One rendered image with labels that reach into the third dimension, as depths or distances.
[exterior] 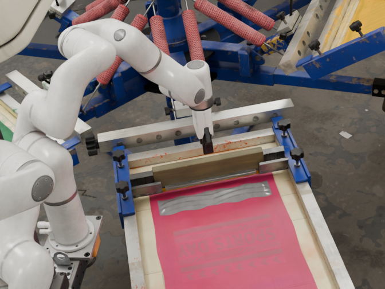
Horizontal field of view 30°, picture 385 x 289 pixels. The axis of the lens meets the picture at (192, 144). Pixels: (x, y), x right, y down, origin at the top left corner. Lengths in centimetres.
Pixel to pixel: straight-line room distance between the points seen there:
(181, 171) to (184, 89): 41
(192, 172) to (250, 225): 26
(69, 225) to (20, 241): 49
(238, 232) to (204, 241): 11
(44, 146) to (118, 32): 34
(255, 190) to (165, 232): 32
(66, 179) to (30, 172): 51
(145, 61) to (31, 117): 32
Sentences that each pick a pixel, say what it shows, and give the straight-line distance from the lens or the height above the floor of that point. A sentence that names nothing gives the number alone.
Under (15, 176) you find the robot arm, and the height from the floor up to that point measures 171.
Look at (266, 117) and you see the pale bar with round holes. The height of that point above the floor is 101.
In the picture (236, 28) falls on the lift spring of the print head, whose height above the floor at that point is 115.
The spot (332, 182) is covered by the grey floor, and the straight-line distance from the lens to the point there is 376.
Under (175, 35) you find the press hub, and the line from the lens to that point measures 290.
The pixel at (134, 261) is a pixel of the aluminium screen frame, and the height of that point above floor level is 99.
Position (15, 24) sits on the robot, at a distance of 125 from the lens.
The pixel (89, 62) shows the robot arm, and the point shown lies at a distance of 172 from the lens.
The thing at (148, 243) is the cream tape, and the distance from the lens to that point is 218.
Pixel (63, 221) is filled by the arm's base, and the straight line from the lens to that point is 190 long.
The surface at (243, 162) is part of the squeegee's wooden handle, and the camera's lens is 229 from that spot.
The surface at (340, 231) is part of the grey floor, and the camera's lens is 351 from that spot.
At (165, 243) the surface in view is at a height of 96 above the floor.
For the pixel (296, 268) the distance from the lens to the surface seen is 206.
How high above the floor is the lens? 249
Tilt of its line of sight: 38 degrees down
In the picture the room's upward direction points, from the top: 8 degrees counter-clockwise
